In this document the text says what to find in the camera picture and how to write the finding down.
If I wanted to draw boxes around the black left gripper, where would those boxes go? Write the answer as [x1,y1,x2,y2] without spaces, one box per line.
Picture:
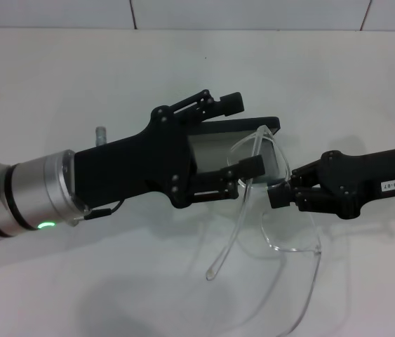
[72,104,199,217]

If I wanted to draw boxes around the thin black left gripper cable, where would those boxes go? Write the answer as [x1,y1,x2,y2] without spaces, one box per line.
[84,199,124,220]

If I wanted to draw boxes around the clear white glasses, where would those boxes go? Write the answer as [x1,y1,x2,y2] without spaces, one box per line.
[203,124,324,334]

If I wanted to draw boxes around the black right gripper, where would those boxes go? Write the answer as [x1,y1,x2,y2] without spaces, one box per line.
[267,143,395,220]

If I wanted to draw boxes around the black glasses case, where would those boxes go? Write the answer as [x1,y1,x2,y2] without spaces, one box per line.
[186,115,288,185]

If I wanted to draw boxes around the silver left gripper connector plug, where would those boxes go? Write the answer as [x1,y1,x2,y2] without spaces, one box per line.
[94,126,109,145]

